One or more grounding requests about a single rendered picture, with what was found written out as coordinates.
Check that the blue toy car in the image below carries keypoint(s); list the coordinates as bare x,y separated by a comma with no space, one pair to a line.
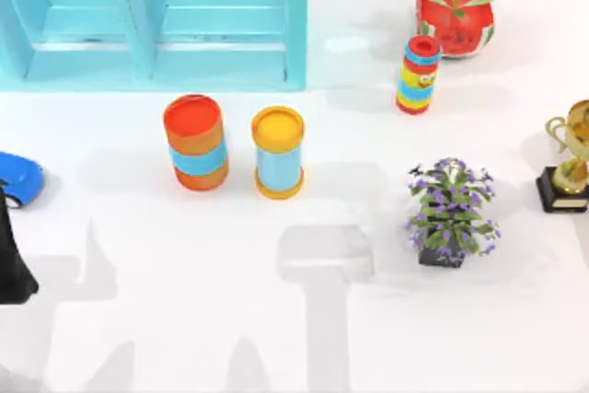
20,179

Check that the purple flower plant in black pot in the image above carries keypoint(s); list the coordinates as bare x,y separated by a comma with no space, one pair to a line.
448,209

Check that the red watermelon plant pot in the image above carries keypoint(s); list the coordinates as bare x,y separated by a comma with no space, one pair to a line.
455,20

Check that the gold trophy on black base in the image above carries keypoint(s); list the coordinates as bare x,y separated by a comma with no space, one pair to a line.
570,167

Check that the orange and blue can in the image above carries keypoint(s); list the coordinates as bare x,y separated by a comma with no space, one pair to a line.
197,153

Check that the yellow and blue can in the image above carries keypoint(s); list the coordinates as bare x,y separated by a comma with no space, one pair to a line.
278,158

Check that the striped red yellow blue can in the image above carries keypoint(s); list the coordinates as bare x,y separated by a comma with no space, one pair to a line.
418,80

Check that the light blue rack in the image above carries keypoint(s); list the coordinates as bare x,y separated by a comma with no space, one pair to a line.
221,20

